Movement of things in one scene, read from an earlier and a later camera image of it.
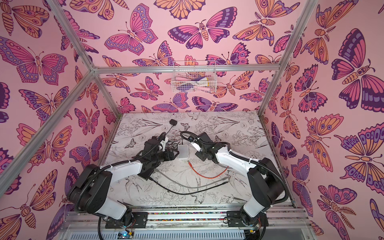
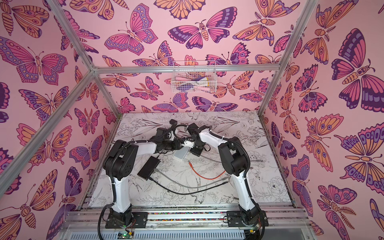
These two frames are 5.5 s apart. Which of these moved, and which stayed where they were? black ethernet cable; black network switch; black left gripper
Moved: black left gripper
Stayed: black ethernet cable; black network switch
